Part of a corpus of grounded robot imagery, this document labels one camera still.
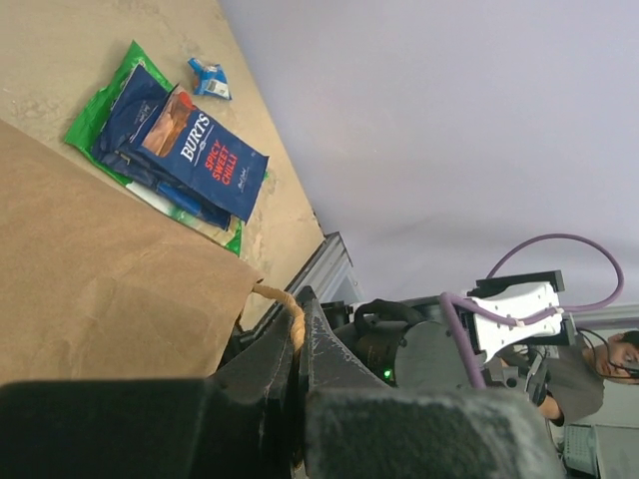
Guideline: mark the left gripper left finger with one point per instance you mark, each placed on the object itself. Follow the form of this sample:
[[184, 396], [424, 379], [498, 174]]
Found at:
[[239, 422]]

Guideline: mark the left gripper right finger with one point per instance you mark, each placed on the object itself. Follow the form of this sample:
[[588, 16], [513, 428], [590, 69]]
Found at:
[[358, 427]]

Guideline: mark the brown paper bag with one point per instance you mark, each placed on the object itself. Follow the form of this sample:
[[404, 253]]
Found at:
[[96, 285]]

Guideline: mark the blue Burts chilli bag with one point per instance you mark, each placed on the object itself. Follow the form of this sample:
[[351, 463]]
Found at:
[[198, 153]]

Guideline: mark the green white snack packet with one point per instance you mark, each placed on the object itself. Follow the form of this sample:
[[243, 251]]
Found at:
[[87, 126]]

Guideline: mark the blue Kettle chips bag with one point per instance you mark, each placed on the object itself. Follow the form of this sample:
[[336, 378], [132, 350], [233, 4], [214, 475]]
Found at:
[[132, 114]]

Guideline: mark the blue snack packet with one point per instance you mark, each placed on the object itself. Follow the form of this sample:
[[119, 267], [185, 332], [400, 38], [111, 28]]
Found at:
[[210, 80]]

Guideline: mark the person in grey shirt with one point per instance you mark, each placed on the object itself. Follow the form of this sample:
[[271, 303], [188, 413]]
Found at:
[[578, 373]]

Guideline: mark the perforated grey crate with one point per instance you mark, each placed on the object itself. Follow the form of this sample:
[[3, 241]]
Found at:
[[580, 448]]

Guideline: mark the aluminium frame rail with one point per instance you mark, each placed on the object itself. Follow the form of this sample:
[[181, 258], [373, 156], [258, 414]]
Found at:
[[330, 273]]

